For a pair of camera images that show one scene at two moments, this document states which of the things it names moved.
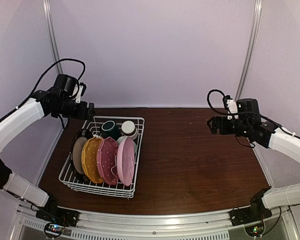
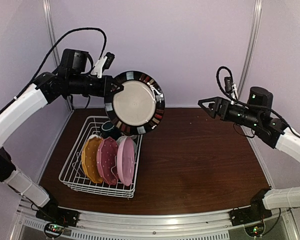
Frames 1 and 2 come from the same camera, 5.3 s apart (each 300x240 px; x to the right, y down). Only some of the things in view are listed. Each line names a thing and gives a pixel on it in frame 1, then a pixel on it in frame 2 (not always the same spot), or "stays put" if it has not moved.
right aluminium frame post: (257, 13) stays put
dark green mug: (109, 129) stays put
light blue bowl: (120, 139) stays put
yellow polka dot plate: (89, 159) stays put
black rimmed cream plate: (79, 141) -> (138, 108)
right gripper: (222, 119) -> (216, 108)
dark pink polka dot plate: (107, 156) stays put
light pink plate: (126, 156) stays put
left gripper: (81, 114) -> (104, 89)
